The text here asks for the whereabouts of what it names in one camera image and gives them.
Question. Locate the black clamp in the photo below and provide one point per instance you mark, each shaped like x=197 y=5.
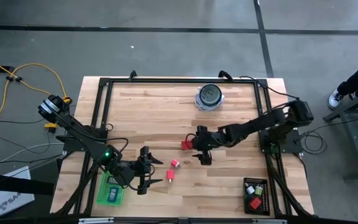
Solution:
x=132 y=74
x=225 y=74

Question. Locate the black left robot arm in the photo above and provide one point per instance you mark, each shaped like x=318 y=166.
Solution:
x=82 y=137

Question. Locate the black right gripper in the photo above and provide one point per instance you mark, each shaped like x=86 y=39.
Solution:
x=207 y=140

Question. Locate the black plastic tray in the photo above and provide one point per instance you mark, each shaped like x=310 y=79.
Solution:
x=267 y=199

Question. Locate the green and white charger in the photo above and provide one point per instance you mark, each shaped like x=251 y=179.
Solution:
x=258 y=189

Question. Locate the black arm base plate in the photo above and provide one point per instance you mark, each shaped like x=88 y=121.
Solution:
x=295 y=146
x=70 y=145

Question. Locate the grey metal stand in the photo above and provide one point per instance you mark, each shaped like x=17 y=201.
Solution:
x=356 y=146

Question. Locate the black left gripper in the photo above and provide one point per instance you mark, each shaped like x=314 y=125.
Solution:
x=145 y=152

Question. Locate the silver bracket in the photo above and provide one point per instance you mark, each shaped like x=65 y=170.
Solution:
x=95 y=221
x=269 y=221

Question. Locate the red charger block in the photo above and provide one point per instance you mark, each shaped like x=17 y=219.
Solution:
x=186 y=145
x=255 y=203

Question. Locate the black aluminium frame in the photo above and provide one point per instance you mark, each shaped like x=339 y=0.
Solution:
x=182 y=81

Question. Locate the white printed sign board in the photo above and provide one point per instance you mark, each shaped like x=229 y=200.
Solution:
x=14 y=202

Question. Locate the green plastic tray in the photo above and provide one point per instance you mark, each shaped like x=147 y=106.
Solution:
x=102 y=199

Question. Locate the black bar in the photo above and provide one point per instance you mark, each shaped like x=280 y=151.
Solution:
x=11 y=183

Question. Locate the blue digital clock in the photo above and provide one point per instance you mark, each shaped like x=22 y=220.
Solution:
x=112 y=194

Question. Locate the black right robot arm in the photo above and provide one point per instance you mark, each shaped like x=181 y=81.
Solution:
x=259 y=123

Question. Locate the person's shoe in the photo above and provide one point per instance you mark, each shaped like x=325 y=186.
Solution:
x=334 y=99

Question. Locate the pink cube charger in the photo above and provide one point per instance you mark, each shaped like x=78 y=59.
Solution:
x=170 y=175

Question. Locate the pink and white charger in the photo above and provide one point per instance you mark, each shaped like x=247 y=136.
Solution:
x=175 y=163

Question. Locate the black and white charger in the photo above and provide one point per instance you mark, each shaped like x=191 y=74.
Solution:
x=250 y=189

